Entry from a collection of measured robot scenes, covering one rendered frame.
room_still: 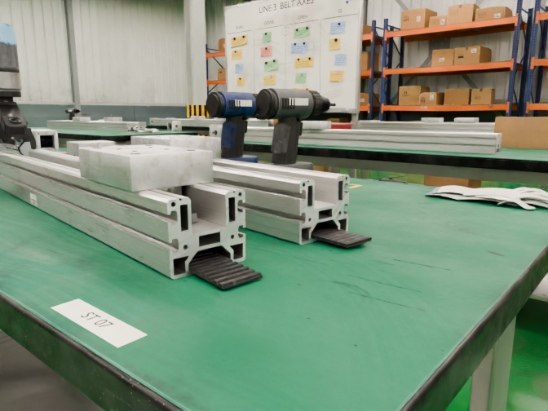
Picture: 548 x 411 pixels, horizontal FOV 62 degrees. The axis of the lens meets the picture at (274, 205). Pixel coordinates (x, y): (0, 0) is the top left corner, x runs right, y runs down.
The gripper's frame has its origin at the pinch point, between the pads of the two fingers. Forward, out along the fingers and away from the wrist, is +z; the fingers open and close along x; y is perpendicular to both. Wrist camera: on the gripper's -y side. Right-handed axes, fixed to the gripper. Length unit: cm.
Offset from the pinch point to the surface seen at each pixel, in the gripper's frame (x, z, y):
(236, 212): -4, -4, -85
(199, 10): -486, -206, 658
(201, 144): -20, -9, -53
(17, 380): 4, 58, 8
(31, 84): -307, -83, 1151
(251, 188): -15, -4, -73
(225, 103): -35, -17, -40
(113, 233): 5, 0, -70
